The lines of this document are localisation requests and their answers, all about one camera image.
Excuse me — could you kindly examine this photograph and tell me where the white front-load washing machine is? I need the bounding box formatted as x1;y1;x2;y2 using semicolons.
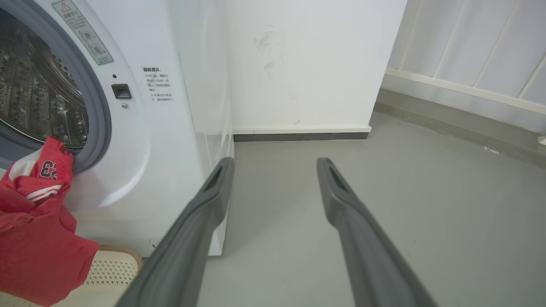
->
0;0;234;258

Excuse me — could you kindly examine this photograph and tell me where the cream perforated laundry basket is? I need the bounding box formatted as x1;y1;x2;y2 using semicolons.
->
0;246;144;307

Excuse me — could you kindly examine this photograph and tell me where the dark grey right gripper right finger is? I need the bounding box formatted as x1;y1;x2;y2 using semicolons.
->
317;157;436;307

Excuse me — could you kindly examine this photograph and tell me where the red jersey garment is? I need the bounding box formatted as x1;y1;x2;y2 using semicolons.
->
0;136;100;307

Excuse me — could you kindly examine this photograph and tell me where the white railing fence panel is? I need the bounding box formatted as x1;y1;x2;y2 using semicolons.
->
383;0;546;115

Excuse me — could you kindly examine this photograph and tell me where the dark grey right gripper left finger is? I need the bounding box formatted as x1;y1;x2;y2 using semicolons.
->
116;157;235;307

